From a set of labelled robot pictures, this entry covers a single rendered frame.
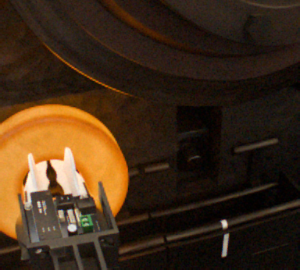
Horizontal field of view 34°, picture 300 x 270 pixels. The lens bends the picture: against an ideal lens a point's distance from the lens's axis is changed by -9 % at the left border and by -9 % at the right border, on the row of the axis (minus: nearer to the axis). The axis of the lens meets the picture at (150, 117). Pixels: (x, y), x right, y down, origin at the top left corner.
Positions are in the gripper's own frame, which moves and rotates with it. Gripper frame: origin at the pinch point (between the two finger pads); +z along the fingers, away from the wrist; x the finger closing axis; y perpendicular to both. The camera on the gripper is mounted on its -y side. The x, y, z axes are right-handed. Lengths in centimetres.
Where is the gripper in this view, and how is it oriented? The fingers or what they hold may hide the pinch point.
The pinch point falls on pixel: (48, 165)
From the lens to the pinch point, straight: 51.4
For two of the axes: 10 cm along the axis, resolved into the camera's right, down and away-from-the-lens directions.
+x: -9.5, 1.6, -2.5
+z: -2.9, -6.8, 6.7
